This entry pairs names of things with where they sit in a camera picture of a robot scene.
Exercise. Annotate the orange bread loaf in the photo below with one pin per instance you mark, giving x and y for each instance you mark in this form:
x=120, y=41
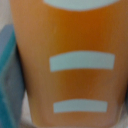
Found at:
x=74, y=55

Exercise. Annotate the small white milk carton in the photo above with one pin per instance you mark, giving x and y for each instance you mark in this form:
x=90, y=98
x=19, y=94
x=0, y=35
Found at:
x=11, y=80

